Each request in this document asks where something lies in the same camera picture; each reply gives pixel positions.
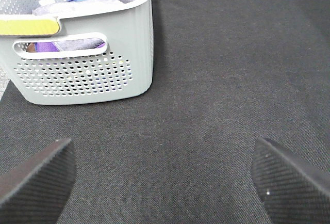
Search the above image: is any grey perforated laundry basket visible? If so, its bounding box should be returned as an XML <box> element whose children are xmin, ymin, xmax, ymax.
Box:
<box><xmin>1</xmin><ymin>0</ymin><xmax>154</xmax><ymax>105</ymax></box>

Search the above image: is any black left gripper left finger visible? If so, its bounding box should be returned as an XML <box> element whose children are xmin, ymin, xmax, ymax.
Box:
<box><xmin>1</xmin><ymin>138</ymin><xmax>76</xmax><ymax>223</ymax></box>

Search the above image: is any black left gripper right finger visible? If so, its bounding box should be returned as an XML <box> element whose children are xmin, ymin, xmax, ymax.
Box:
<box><xmin>251</xmin><ymin>138</ymin><xmax>329</xmax><ymax>223</ymax></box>

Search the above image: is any black fabric table mat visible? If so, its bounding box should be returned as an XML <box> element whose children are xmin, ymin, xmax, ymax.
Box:
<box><xmin>1</xmin><ymin>0</ymin><xmax>329</xmax><ymax>223</ymax></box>

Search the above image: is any yellow tape strip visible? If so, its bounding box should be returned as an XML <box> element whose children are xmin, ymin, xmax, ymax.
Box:
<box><xmin>1</xmin><ymin>19</ymin><xmax>60</xmax><ymax>36</ymax></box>

